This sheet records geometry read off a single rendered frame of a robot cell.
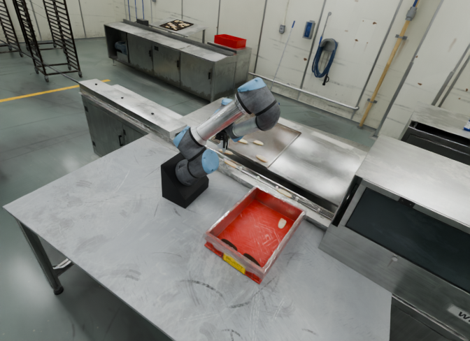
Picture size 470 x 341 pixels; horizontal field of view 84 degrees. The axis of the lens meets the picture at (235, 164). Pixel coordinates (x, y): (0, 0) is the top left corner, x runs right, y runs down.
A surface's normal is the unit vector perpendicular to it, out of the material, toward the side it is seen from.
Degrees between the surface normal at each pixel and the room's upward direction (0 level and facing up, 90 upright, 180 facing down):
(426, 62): 90
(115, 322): 0
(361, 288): 0
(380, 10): 90
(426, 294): 90
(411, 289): 90
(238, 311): 0
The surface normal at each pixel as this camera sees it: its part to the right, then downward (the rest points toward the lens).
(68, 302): 0.12, -0.81
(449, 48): -0.59, 0.40
